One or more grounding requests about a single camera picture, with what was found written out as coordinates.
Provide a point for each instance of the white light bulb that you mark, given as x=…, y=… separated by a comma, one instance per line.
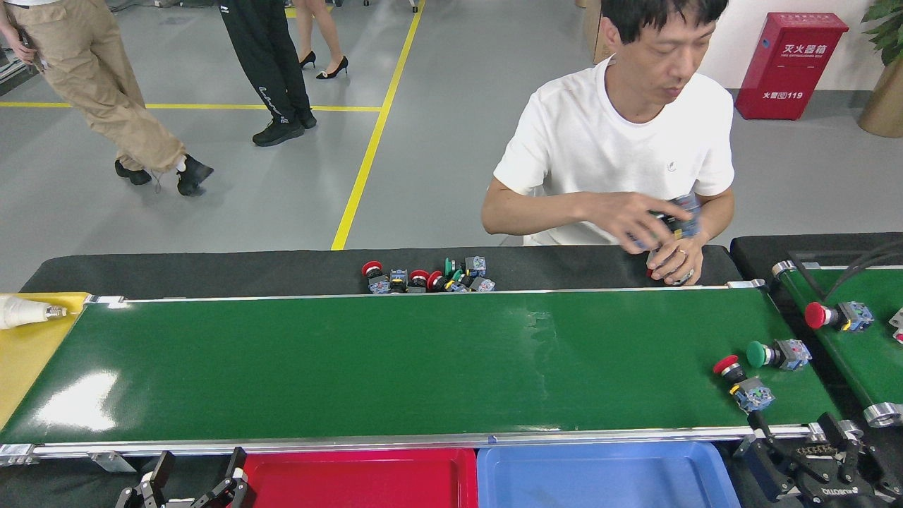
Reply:
x=21, y=312

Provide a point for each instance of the seated person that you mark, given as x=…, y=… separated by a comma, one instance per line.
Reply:
x=600, y=141

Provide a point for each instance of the person's left hand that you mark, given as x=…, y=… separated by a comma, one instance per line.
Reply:
x=677, y=262

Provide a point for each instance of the blue plastic bin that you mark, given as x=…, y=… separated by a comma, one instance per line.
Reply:
x=607, y=480

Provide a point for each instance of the green push button switch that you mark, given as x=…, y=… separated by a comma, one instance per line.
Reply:
x=790, y=354
x=483, y=284
x=475, y=266

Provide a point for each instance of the standing person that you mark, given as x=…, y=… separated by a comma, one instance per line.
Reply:
x=264, y=56
x=92, y=70
x=328, y=28

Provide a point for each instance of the person's right forearm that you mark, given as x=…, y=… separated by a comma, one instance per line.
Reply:
x=536, y=210

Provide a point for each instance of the grey blue push button switch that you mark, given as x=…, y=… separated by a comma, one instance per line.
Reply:
x=683, y=215

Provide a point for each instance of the short black table cover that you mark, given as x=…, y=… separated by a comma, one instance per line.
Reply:
x=776, y=247

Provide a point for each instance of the person's right hand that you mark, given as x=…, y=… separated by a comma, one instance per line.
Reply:
x=624, y=215

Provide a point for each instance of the long black table cover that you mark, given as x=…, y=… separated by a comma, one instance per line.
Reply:
x=211, y=271

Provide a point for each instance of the red plastic bin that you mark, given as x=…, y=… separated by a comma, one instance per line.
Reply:
x=360, y=483

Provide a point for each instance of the aluminium frame rack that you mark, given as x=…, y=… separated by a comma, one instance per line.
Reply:
x=10, y=70

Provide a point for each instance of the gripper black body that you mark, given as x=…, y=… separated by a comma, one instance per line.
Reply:
x=839, y=494

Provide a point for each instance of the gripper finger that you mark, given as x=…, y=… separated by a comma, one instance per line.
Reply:
x=234, y=466
x=839, y=430
x=765, y=466
x=164, y=469

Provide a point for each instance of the short green belt conveyor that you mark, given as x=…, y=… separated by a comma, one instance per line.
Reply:
x=868, y=360

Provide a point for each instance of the person's left forearm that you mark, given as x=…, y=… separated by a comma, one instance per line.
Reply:
x=718, y=215

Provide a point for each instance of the long green belt conveyor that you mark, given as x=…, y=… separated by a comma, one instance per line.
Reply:
x=353, y=367

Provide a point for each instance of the potted green plant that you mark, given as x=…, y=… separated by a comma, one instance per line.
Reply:
x=885, y=99

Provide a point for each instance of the red fire extinguisher cabinet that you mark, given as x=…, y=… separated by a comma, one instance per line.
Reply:
x=790, y=67

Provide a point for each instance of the yellow plastic tray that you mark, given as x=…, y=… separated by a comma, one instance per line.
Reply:
x=28, y=360

